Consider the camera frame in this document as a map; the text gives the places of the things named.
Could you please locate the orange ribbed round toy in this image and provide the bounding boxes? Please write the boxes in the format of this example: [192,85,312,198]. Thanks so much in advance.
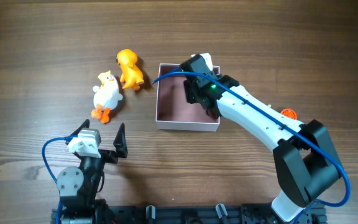
[280,108,298,119]

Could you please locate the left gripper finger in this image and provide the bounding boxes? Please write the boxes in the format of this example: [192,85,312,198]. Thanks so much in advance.
[113,123,128,158]
[65,119,90,145]

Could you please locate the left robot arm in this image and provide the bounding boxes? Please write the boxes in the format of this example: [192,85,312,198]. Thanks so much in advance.
[55,119,128,223]

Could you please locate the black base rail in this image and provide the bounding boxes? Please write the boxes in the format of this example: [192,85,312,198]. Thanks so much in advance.
[50,203,327,224]

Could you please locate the right blue cable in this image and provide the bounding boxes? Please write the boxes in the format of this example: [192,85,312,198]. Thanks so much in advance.
[151,70,352,224]

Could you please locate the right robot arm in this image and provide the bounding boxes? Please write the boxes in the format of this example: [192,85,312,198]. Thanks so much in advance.
[176,54,351,223]

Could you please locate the white plush duck toy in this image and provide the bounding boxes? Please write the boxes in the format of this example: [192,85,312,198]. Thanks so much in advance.
[91,70,123,124]

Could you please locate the white cardboard box pink interior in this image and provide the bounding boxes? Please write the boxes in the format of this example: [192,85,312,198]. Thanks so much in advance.
[155,76,220,132]

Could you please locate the orange plastic dinosaur toy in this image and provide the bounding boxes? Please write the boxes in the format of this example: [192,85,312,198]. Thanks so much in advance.
[116,49,144,91]

